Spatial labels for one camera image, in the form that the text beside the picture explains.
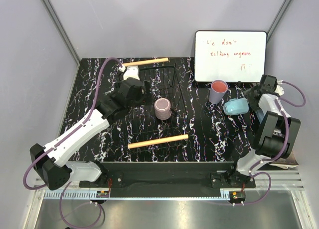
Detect rear wooden rack handle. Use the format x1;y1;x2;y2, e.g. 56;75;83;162
122;57;169;67

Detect blue paperback book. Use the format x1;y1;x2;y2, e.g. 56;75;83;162
255;109;265;124

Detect front wooden rack handle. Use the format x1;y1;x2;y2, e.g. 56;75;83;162
128;134;189;149

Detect dark Two Cities book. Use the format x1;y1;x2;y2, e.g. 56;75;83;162
270;152;299;170

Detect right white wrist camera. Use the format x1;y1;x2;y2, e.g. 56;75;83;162
275;80;285;97

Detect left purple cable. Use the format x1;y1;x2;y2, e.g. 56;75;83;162
22;57;124;229

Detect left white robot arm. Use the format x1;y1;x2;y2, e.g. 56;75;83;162
30;78;151;191

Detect wooden rack handle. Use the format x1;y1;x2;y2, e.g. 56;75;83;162
122;57;169;67
128;134;189;149

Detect lavender plastic cup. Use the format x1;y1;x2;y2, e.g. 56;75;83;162
209;82;227;104

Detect light blue faceted mug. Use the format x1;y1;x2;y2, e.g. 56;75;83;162
223;98;249;116

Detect black wire dish rack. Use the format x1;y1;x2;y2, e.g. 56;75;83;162
120;63;189;154

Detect pink plastic cup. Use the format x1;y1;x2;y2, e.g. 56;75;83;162
211;80;228;94

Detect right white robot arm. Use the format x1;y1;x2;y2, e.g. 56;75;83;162
224;75;301;187

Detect mauve ribbed mug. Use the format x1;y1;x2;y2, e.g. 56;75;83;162
154;98;176;120

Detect grey slotted cable duct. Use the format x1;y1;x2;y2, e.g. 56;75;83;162
44;190;111;200

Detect white whiteboard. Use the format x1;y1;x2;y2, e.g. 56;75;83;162
194;30;267;82

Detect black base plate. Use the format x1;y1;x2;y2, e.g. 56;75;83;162
79;162;256;200

